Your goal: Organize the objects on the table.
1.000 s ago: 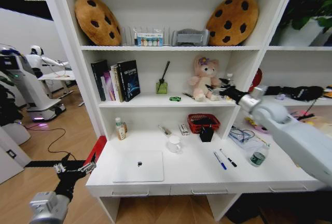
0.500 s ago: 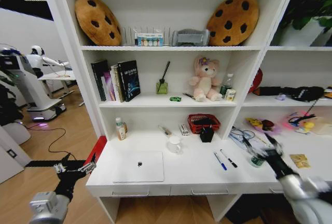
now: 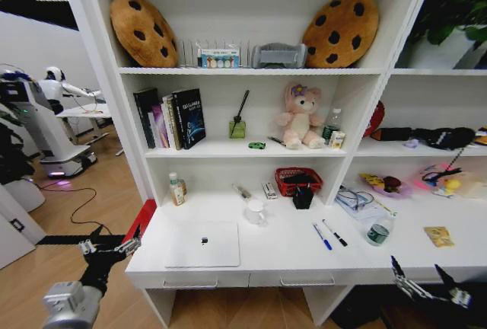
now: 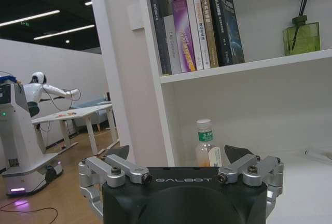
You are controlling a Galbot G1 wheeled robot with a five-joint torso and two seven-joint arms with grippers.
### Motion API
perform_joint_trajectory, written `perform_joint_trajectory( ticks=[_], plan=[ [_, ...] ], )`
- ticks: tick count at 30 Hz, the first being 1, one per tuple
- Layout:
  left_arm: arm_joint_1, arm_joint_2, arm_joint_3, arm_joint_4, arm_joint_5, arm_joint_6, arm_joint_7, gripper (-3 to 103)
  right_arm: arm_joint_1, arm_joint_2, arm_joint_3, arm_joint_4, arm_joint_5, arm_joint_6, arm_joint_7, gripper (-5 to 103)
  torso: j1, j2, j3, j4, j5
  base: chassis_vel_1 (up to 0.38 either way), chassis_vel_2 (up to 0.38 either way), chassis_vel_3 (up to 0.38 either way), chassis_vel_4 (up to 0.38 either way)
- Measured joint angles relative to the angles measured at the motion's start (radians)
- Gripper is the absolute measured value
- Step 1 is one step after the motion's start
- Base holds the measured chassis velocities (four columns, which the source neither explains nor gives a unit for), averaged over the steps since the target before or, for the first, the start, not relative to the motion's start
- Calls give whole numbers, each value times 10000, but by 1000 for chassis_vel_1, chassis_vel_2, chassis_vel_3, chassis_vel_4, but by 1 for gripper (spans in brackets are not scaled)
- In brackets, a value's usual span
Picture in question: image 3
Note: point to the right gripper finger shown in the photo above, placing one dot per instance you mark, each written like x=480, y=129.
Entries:
x=454, y=289
x=404, y=277

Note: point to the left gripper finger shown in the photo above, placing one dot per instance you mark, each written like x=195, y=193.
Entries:
x=131, y=245
x=90, y=246

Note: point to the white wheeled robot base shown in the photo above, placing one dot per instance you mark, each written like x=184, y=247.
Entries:
x=49, y=131

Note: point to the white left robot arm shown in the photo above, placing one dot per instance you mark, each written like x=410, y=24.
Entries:
x=70, y=304

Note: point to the yellow snack packet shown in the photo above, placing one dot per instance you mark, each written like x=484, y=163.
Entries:
x=439, y=237

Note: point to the brown tea bottle white cap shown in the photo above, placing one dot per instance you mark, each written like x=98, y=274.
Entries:
x=176, y=192

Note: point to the white laptop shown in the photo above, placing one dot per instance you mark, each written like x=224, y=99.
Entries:
x=201, y=245

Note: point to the white cabinet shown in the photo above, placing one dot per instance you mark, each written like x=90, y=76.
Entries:
x=15, y=230

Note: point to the black white marker pen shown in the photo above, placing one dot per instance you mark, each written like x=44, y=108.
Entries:
x=335, y=233

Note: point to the white round planter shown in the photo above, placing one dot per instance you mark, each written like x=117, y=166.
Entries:
x=23, y=195

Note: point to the blue pen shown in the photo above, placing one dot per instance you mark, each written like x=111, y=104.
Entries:
x=322, y=236

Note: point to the dark leafy plant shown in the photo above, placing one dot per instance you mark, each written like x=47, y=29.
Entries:
x=11, y=154

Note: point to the pink purple book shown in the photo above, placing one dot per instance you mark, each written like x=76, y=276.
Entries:
x=160, y=127

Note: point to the clear tube with dark contents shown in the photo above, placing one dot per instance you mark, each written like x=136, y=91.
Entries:
x=242, y=191

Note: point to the white spine book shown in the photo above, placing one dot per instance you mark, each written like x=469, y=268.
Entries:
x=169, y=123

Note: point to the clear glass pitcher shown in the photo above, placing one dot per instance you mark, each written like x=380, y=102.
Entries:
x=255, y=213

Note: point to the black pen holder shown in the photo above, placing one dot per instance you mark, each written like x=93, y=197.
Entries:
x=303, y=197

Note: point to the plain black book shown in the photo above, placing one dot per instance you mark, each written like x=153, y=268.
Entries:
x=144, y=115

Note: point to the white standing desk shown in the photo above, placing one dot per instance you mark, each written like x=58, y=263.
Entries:
x=85, y=112

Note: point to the small purple toy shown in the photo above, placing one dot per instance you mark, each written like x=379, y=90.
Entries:
x=411, y=143

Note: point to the black book blue print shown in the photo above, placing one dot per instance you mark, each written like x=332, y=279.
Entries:
x=190, y=117

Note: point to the black case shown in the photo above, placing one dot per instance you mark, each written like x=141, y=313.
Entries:
x=395, y=133

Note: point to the black bag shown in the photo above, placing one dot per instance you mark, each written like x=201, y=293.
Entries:
x=445, y=138

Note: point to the red mesh basket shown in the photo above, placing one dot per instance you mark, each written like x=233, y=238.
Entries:
x=298, y=176

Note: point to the small white box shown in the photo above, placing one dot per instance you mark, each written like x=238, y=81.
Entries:
x=269, y=190

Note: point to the small white drink carton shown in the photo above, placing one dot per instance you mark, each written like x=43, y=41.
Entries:
x=337, y=140

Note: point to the yellow orange object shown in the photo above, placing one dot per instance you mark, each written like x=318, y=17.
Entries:
x=481, y=135

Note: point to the green reed diffuser bottle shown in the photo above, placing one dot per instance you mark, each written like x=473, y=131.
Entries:
x=237, y=129

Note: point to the green toy car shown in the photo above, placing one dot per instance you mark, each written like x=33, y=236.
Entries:
x=256, y=145

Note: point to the white humanoid robot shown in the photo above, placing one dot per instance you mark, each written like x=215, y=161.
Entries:
x=61, y=87

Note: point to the red round cushion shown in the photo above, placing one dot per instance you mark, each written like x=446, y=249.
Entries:
x=376, y=117

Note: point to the clear bottle green label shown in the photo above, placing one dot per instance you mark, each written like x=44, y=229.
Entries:
x=331, y=123

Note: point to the pink plush bunny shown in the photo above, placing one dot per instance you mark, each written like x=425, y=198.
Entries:
x=300, y=119

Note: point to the white file divider rack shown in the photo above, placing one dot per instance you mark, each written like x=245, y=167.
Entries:
x=186, y=53

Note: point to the white shelving desk unit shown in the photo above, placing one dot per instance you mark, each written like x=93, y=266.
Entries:
x=251, y=77

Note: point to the white blue printed box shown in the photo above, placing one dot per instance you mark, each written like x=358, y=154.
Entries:
x=220, y=58

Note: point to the brown cookie plush pillow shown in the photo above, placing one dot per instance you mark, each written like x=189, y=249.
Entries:
x=142, y=32
x=340, y=32

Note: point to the white plant pot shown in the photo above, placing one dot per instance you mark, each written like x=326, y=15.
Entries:
x=433, y=53

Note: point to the green potted plant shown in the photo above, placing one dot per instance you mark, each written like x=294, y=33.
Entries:
x=452, y=1

